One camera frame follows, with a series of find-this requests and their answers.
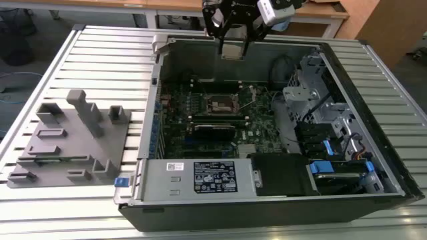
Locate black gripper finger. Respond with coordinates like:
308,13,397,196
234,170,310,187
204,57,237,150
201,2,234,56
242,17,268,57

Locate silver CPU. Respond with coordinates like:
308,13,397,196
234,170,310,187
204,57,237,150
220,43,246,61

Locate metal socket cover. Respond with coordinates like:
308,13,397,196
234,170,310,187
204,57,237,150
205,92,217,115

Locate CPU socket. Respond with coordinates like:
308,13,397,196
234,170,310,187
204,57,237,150
204,92,244,116

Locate grey case release latch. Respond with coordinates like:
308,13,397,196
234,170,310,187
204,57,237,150
150,34,173,56

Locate wooden desk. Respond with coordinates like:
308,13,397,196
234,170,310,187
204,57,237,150
0,0,157,30
156,0,350,39

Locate silver drive cage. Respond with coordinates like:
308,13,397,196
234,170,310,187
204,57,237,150
281,54,330,122

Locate green motherboard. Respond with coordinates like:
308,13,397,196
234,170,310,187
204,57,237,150
154,74,290,160

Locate wooden cabinet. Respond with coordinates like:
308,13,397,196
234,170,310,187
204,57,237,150
342,0,427,72

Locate black graphics card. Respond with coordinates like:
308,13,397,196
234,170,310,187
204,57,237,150
192,123,237,141

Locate black disk bay block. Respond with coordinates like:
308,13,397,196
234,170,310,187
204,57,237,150
293,121,338,157

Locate silver chipset heatsink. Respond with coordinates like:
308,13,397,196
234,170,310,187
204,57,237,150
236,143,258,154

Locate black chair base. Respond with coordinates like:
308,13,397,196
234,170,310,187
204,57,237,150
404,32,427,61

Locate blue disk carrier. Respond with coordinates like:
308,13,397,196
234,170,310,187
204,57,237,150
308,161,336,174
321,139,334,156

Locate black plastic shroud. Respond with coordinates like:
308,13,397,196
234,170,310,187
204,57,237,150
248,152,321,198

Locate silver hard disk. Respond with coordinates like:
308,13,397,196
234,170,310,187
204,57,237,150
313,173,361,181

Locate grey parts rack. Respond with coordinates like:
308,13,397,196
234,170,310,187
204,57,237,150
5,89,133,190

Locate silver power supply unit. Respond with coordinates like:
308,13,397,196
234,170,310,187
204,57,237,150
130,157,260,201

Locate green RAM stick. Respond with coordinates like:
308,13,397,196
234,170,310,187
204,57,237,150
17,154,89,166

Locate black PC case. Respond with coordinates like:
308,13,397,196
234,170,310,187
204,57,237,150
112,33,427,233

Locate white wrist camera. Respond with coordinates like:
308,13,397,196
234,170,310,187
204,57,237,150
254,0,297,26

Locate thin black cable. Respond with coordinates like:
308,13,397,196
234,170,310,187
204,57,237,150
300,91,333,124

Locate black disk wire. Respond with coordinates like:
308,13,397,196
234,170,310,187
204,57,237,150
341,132,364,161

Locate orange and yellow wires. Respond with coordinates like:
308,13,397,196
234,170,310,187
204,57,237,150
352,149,372,161

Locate blue floor cable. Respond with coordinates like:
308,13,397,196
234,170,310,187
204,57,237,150
0,71,45,105

